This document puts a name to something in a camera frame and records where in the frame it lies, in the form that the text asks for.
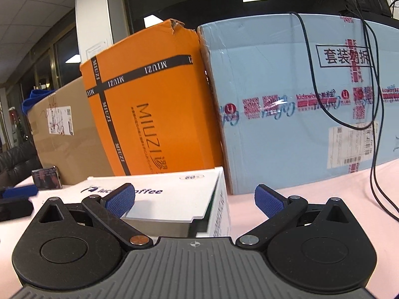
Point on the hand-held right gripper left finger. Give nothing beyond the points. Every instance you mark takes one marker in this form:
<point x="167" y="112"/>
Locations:
<point x="120" y="201"/>

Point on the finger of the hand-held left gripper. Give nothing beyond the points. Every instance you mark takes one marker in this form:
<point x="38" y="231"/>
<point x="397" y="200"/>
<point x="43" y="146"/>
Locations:
<point x="15" y="211"/>
<point x="18" y="191"/>

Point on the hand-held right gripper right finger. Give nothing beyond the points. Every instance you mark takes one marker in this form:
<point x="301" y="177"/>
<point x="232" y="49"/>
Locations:
<point x="269" y="202"/>

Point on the white corrugated plastic box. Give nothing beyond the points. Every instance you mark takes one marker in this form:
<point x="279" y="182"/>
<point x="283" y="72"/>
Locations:
<point x="174" y="199"/>

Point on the pink desktop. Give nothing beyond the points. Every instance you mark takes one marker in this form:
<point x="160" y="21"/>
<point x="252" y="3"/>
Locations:
<point x="343" y="180"/>

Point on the black leather chair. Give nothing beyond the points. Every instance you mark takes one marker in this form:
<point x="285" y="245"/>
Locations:
<point x="15" y="162"/>

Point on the small dark printed box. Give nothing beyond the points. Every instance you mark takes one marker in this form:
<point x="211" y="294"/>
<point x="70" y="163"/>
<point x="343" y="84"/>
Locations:
<point x="46" y="177"/>

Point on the light blue cardboard box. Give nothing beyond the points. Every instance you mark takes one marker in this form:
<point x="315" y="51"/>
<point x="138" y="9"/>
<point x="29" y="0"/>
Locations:
<point x="280" y="149"/>

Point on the brown cardboard box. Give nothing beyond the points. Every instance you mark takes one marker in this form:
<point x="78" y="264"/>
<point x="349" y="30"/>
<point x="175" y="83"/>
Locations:
<point x="78" y="149"/>

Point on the blue cloth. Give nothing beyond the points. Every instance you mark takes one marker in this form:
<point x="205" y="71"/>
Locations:
<point x="34" y="98"/>

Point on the orange cardboard box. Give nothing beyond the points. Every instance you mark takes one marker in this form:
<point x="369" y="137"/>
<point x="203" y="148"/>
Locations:
<point x="140" y="78"/>

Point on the white wall notice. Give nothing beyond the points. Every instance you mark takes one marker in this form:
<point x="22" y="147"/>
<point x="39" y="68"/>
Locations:
<point x="96" y="49"/>

